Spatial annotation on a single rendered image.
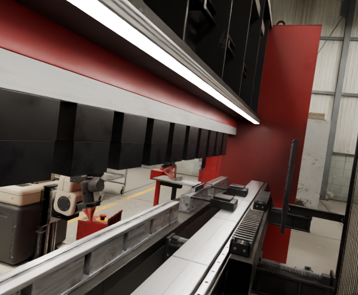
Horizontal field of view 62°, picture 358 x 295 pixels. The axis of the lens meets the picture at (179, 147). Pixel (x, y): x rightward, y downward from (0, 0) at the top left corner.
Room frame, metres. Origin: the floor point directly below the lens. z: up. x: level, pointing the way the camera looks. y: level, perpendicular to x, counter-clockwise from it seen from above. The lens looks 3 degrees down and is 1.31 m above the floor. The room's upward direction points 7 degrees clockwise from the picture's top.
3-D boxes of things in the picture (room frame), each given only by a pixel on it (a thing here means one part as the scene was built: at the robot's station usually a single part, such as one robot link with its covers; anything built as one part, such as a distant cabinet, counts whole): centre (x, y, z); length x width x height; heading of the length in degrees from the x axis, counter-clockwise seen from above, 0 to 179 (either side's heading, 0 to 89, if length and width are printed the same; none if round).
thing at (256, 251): (1.23, -0.37, 0.94); 1.02 x 0.06 x 0.12; 160
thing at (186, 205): (1.79, -0.14, 0.92); 0.39 x 0.06 x 0.10; 160
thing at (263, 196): (1.51, -0.46, 1.02); 0.37 x 0.06 x 0.04; 160
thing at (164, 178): (1.90, -0.02, 1.00); 0.26 x 0.18 x 0.01; 70
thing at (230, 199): (1.41, -0.17, 1.01); 0.26 x 0.12 x 0.05; 70
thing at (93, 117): (0.74, 0.25, 1.26); 0.15 x 0.09 x 0.17; 160
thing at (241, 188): (1.78, -0.31, 1.01); 0.26 x 0.12 x 0.05; 70
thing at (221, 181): (2.36, -0.34, 0.92); 0.50 x 0.06 x 0.10; 160
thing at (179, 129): (1.31, 0.04, 1.26); 0.15 x 0.09 x 0.17; 160
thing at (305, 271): (1.15, -0.31, 0.81); 0.64 x 0.08 x 0.14; 70
